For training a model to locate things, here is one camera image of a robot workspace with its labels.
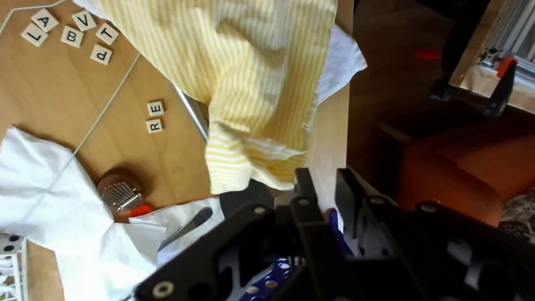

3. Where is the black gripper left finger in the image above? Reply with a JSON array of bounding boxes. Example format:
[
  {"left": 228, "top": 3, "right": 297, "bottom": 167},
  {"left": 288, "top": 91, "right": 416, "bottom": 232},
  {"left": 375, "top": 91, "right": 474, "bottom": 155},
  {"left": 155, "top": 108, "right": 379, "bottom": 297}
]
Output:
[{"left": 290, "top": 165, "right": 335, "bottom": 280}]

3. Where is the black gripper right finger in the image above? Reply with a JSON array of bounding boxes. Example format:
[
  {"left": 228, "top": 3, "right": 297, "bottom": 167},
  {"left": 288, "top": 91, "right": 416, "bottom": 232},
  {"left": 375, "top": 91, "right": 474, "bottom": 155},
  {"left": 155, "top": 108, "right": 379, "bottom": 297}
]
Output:
[{"left": 332, "top": 165, "right": 390, "bottom": 235}]

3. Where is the yellow striped towel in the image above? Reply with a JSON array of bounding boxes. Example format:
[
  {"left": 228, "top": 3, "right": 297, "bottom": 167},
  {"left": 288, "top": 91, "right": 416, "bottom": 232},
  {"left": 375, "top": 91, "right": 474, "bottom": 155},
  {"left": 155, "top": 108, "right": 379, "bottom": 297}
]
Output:
[{"left": 88, "top": 0, "right": 339, "bottom": 195}]

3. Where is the blue starred bag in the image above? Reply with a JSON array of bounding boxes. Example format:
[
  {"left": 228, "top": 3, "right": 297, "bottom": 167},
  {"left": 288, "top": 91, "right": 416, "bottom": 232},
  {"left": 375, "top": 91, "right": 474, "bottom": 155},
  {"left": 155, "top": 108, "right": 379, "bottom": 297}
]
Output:
[{"left": 237, "top": 207, "right": 350, "bottom": 301}]

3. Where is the orange brown box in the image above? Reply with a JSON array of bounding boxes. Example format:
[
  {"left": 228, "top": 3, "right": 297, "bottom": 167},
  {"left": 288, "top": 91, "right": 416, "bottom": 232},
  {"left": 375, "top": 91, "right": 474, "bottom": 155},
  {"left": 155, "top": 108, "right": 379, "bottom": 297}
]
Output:
[{"left": 394, "top": 118, "right": 535, "bottom": 228}]

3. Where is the white paper napkin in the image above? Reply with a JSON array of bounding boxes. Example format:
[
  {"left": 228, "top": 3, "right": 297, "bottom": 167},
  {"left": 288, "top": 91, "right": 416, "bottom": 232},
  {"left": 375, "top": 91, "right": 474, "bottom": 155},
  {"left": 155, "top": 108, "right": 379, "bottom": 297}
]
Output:
[{"left": 126, "top": 195, "right": 225, "bottom": 270}]

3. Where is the white tile printed R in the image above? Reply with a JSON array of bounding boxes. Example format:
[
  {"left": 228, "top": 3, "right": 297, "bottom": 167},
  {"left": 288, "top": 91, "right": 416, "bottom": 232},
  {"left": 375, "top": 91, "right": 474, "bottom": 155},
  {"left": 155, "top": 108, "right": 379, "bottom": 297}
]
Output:
[{"left": 145, "top": 116, "right": 165, "bottom": 135}]

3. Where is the white tile printed E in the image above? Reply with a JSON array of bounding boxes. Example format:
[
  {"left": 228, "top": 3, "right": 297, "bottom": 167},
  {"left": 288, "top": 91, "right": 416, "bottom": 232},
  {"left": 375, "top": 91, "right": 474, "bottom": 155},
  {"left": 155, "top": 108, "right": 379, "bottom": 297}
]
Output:
[{"left": 145, "top": 98, "right": 166, "bottom": 118}]

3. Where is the small brown round kalimba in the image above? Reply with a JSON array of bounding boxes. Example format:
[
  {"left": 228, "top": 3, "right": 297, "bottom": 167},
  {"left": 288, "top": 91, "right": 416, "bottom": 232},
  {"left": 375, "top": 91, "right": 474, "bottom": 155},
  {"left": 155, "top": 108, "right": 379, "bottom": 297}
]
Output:
[{"left": 95, "top": 167, "right": 155, "bottom": 220}]

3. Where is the white tile printed d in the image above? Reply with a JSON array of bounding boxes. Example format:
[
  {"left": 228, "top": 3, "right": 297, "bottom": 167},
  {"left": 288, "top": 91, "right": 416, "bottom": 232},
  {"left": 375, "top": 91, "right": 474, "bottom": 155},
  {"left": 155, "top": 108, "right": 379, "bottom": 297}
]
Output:
[{"left": 88, "top": 43, "right": 115, "bottom": 66}]

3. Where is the white tile printed T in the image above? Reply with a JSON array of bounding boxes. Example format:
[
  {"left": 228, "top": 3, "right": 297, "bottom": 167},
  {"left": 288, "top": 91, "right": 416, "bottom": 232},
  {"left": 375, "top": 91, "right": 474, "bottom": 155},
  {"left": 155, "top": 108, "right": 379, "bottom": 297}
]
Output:
[{"left": 93, "top": 19, "right": 120, "bottom": 46}]

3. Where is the white tile printed B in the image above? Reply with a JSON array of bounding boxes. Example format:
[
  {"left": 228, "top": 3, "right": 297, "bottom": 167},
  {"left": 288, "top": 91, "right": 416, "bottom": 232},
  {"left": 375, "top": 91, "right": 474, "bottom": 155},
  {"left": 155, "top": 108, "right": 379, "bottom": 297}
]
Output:
[{"left": 58, "top": 23, "right": 86, "bottom": 50}]

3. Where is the white tile printed V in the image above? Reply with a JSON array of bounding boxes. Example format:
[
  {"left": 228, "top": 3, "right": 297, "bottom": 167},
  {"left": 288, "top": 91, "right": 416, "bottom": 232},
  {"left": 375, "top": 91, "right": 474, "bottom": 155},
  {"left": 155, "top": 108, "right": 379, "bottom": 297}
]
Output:
[{"left": 69, "top": 8, "right": 98, "bottom": 33}]

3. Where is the white patterned basket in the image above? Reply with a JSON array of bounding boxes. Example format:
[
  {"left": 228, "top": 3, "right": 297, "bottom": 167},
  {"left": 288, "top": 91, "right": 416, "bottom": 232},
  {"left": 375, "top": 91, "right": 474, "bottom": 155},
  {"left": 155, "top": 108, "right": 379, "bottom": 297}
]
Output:
[{"left": 0, "top": 230, "right": 29, "bottom": 301}]

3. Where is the white tile printed A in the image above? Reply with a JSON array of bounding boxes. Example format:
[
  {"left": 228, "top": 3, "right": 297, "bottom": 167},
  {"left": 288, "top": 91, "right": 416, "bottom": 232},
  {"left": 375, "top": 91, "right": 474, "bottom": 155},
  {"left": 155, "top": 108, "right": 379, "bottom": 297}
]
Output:
[{"left": 29, "top": 6, "right": 59, "bottom": 34}]

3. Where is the white tile printed L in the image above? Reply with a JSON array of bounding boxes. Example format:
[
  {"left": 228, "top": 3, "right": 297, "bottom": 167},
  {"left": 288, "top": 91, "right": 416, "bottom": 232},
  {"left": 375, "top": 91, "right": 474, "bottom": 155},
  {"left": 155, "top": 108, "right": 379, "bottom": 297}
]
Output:
[{"left": 19, "top": 21, "right": 49, "bottom": 48}]

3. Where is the black spatula with metal handle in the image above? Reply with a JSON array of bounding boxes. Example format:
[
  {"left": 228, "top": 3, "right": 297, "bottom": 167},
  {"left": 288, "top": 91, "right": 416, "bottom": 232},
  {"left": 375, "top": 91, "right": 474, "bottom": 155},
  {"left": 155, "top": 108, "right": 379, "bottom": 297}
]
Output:
[{"left": 173, "top": 85, "right": 275, "bottom": 223}]

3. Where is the black clamp with orange handle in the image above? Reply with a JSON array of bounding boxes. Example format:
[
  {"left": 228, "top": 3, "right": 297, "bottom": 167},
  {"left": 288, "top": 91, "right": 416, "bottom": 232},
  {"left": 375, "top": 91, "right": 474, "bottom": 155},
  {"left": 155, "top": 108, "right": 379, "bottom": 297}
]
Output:
[{"left": 429, "top": 46, "right": 521, "bottom": 120}]

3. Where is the gray aluminium frame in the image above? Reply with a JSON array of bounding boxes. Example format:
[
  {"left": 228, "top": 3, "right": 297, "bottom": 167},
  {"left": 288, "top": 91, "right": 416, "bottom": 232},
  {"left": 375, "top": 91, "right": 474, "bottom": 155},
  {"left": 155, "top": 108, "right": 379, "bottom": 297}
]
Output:
[{"left": 482, "top": 0, "right": 535, "bottom": 63}]

